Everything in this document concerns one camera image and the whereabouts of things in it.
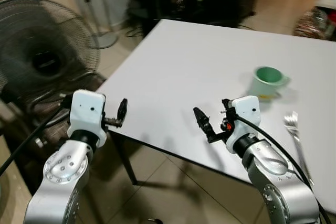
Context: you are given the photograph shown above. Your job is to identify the black table leg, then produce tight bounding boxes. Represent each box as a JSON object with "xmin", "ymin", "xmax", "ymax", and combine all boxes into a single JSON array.
[{"xmin": 111, "ymin": 131, "xmax": 138, "ymax": 186}]

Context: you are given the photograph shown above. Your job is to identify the green mug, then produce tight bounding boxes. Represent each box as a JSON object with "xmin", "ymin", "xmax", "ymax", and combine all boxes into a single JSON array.
[{"xmin": 247, "ymin": 66, "xmax": 291, "ymax": 103}]

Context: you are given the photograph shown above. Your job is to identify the metal fork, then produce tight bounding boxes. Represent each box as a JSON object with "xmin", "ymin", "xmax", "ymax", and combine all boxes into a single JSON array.
[{"xmin": 283, "ymin": 111, "xmax": 316, "ymax": 185}]

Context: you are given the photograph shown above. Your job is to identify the large black floor fan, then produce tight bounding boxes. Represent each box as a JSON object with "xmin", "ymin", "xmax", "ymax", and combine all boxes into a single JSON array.
[{"xmin": 0, "ymin": 0, "xmax": 103, "ymax": 130}]

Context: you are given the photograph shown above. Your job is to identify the black shelf unit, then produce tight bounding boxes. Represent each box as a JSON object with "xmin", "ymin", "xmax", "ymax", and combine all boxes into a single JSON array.
[{"xmin": 157, "ymin": 0, "xmax": 259, "ymax": 28}]

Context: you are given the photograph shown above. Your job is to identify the black bag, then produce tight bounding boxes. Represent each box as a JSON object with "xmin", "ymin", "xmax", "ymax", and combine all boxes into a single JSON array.
[{"xmin": 126, "ymin": 0, "xmax": 161, "ymax": 36}]

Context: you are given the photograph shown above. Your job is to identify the patterned brown bag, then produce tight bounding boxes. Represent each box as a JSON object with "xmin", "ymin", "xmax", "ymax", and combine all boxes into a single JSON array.
[{"xmin": 294, "ymin": 6, "xmax": 336, "ymax": 41}]

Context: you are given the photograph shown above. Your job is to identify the white rack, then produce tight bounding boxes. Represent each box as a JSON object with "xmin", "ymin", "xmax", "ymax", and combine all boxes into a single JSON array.
[{"xmin": 315, "ymin": 0, "xmax": 336, "ymax": 10}]

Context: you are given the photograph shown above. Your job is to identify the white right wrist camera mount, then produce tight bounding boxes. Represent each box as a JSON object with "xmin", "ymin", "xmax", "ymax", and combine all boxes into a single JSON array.
[{"xmin": 227, "ymin": 96, "xmax": 261, "ymax": 154}]

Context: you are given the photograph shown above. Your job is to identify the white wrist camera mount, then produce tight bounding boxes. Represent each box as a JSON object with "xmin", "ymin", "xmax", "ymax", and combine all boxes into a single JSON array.
[
  {"xmin": 67, "ymin": 90, "xmax": 107, "ymax": 148},
  {"xmin": 227, "ymin": 96, "xmax": 261, "ymax": 154}
]

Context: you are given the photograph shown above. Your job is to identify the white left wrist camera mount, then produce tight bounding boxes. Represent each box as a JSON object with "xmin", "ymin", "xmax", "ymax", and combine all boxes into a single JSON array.
[{"xmin": 67, "ymin": 90, "xmax": 107, "ymax": 148}]

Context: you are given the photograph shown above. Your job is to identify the grey pedestal fan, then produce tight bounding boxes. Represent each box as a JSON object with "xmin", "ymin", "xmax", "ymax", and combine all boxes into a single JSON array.
[{"xmin": 68, "ymin": 0, "xmax": 120, "ymax": 50}]

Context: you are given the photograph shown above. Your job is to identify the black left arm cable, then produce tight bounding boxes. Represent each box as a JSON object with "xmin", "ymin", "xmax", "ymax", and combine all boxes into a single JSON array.
[{"xmin": 0, "ymin": 95, "xmax": 74, "ymax": 177}]

